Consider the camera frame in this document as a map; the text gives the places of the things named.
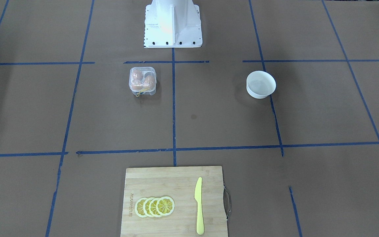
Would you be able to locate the bamboo cutting board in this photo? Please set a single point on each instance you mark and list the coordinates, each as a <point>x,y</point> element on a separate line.
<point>179,184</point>

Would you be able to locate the clear plastic egg box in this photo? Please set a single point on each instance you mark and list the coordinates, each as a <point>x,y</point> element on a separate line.
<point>146,70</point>

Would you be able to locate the yellow plastic knife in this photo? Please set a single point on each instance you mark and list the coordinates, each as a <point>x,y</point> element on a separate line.
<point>198,197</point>

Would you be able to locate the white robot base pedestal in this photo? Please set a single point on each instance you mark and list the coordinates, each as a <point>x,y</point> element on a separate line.
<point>172,24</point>

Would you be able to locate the brown egg front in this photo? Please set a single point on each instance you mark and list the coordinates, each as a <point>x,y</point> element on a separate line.
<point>137,85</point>

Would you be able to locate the lemon slice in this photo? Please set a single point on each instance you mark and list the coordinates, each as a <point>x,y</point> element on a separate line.
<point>146,207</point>
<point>140,207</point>
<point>153,207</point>
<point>165,205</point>

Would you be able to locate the white bowl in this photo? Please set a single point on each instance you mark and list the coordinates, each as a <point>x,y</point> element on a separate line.
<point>260,84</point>

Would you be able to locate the brown egg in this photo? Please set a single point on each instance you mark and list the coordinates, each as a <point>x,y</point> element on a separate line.
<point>137,85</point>
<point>149,82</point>
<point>137,74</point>

